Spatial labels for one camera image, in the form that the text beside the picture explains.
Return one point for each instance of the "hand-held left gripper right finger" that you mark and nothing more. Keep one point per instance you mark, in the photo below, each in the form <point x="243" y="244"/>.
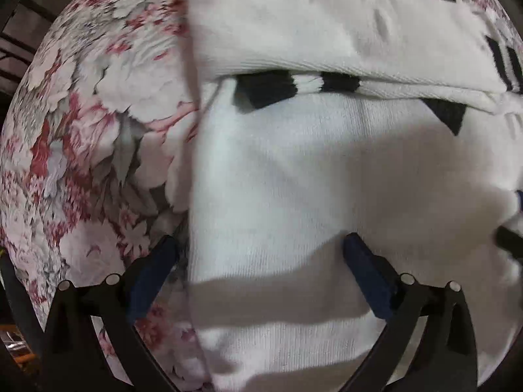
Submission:
<point x="365" y="277"/>

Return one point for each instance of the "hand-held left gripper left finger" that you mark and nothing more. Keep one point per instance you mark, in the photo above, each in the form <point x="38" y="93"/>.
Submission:
<point x="152" y="271"/>

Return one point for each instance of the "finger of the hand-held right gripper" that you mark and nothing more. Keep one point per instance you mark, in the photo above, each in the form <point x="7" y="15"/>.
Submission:
<point x="508" y="241"/>

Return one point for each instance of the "white sweater with black trim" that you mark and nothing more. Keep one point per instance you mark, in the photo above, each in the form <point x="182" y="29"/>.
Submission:
<point x="286" y="171"/>

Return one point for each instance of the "floral bed sheet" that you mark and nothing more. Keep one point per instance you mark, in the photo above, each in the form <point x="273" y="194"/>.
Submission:
<point x="81" y="151"/>

